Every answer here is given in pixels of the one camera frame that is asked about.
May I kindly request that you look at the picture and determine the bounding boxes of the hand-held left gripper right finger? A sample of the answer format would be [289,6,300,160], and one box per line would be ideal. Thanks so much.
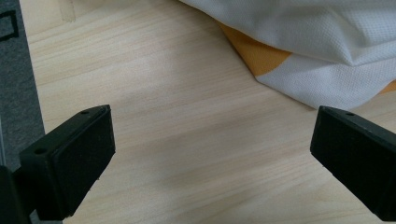
[309,105,396,222]

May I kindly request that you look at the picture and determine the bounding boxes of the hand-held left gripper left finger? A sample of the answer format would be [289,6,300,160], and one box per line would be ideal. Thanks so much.
[19,104,117,221]

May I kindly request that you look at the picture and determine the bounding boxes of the white and orange cloth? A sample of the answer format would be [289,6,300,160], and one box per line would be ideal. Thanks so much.
[178,0,396,111]

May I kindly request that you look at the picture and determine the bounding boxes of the black tape marking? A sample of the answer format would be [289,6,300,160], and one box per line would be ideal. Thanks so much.
[0,9,20,43]

